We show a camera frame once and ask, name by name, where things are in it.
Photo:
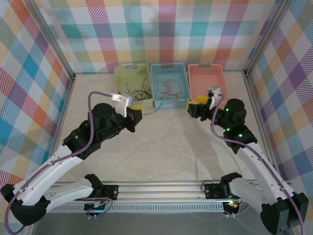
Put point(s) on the pile of coloured rubber bands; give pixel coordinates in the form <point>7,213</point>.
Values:
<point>127,85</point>

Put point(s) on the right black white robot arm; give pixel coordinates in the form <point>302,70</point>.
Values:
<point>256,171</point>

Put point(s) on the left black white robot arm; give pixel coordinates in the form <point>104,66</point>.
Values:
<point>44,176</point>

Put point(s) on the pink plastic basket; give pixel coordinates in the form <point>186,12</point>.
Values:
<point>207,78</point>

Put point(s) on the green plastic basket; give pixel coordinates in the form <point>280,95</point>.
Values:
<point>129,73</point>

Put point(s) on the blue plastic basket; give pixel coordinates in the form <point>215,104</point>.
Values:
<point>170,73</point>

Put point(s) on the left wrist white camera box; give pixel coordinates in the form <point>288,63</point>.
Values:
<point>123,102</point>

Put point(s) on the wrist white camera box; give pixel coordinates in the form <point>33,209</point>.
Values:
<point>214,90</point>
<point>123,102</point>

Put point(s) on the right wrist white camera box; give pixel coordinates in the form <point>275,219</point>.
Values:
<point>214,90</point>

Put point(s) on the aluminium floor rail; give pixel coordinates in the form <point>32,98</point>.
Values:
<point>64,110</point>
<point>253,98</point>

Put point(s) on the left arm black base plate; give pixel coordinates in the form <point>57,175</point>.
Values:
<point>110,192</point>

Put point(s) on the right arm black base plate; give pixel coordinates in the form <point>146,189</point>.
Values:
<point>212,191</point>

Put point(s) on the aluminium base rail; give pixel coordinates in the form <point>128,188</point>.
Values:
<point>159,189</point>

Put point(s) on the aluminium frame post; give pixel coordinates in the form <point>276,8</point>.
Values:
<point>54,41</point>
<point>265,36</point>

